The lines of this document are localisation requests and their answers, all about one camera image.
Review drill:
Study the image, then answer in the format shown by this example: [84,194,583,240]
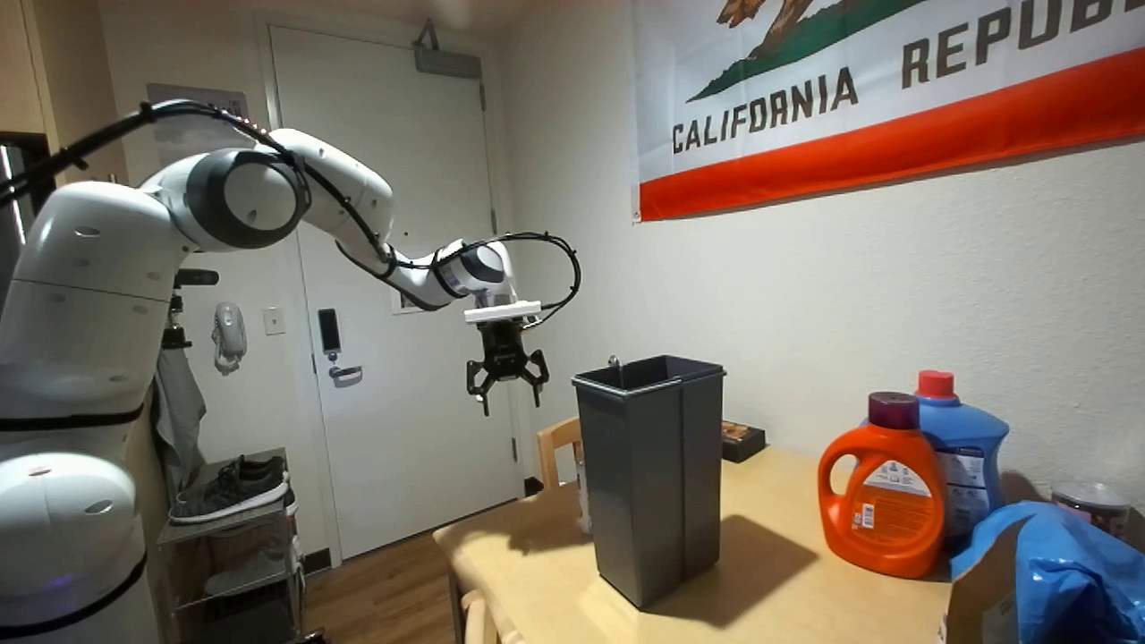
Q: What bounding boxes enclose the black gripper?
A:
[466,318,550,415]

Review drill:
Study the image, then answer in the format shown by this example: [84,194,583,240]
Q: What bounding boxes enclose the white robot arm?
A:
[0,129,536,644]

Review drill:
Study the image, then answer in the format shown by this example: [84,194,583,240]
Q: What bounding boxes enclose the tall grey bin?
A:
[573,353,723,609]

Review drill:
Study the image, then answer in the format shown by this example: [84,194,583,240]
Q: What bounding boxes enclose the white door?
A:
[268,24,517,557]

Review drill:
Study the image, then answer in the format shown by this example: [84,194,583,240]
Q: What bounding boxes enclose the wooden table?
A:
[430,445,994,644]

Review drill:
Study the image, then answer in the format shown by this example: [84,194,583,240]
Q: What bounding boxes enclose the grey shoes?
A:
[168,453,291,526]

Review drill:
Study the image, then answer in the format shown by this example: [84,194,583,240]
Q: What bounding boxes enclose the shoe rack shelf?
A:
[162,491,300,644]

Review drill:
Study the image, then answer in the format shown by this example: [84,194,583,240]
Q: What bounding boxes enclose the California Republic flag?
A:
[631,0,1145,223]

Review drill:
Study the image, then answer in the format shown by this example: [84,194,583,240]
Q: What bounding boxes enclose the orange detergent bottle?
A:
[816,389,944,581]

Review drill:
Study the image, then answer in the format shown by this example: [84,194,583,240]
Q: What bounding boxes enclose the blue detergent bottle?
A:
[916,367,1010,547]

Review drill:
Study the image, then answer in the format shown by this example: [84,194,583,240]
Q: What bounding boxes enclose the blue plastic bag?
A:
[938,501,1145,644]

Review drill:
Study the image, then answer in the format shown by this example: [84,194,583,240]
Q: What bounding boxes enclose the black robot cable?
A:
[0,98,588,334]

